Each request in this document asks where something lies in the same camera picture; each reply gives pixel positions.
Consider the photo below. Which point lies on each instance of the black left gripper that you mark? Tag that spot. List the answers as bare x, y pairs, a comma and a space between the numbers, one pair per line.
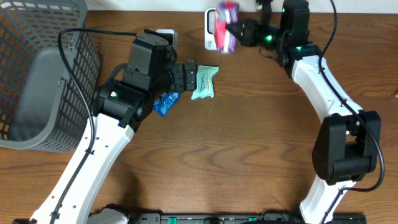
189, 75

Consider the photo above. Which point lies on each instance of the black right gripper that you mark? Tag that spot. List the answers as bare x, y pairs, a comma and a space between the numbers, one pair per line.
245, 32

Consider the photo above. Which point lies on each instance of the mint green wipes packet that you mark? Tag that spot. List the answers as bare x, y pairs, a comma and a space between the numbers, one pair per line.
205, 86

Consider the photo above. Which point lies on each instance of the blue snack packet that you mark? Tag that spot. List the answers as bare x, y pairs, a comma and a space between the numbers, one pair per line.
165, 102

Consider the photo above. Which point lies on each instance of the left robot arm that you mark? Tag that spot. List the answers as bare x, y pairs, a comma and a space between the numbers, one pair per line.
120, 106

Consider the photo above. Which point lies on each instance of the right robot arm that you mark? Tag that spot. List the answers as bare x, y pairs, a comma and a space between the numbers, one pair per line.
347, 146

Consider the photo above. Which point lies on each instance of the white barcode scanner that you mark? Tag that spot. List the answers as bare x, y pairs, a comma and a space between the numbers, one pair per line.
209, 29

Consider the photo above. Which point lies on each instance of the grey plastic mesh basket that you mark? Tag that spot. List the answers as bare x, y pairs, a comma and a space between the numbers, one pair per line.
49, 71

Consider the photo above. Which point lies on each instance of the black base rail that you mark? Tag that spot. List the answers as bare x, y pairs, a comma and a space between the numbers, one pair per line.
217, 218

